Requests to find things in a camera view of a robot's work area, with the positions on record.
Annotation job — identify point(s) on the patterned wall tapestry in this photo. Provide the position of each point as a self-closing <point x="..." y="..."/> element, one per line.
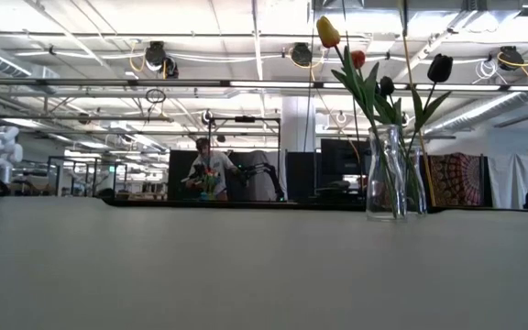
<point x="456" y="179"/>

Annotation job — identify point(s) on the ceiling light bar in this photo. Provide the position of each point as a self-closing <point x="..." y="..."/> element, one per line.
<point x="268" y="84"/>

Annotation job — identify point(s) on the clear glass vase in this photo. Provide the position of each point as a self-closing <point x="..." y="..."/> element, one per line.
<point x="374" y="192"/>
<point x="421" y="192"/>

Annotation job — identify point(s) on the black partition panel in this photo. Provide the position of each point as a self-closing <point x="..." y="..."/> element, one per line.
<point x="179" y="169"/>
<point x="300" y="176"/>

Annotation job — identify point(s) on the black background robot arm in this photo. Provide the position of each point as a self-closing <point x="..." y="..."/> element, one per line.
<point x="264" y="172"/>

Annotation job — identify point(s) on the white hanging sheet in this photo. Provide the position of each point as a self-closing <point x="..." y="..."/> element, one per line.
<point x="516" y="181"/>

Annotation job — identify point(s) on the black artificial tulip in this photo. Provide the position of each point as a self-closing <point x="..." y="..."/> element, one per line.
<point x="440" y="68"/>
<point x="387" y="85"/>

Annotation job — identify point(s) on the background flower bouquet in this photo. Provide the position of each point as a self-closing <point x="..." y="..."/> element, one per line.
<point x="206" y="179"/>

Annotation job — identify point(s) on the yellow orange artificial tulip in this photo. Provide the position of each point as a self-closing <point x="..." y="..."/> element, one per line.
<point x="358" y="58"/>

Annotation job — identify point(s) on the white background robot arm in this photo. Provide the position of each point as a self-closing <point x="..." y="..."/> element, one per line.
<point x="3" y="151"/>

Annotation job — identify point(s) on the black monitor screen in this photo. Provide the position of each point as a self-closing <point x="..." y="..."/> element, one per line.
<point x="342" y="160"/>

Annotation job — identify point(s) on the black metal camera frame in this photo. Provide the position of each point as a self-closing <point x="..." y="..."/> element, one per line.
<point x="245" y="119"/>

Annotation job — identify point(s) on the black metal shelf frame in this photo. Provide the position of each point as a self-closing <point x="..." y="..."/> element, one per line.
<point x="85" y="158"/>

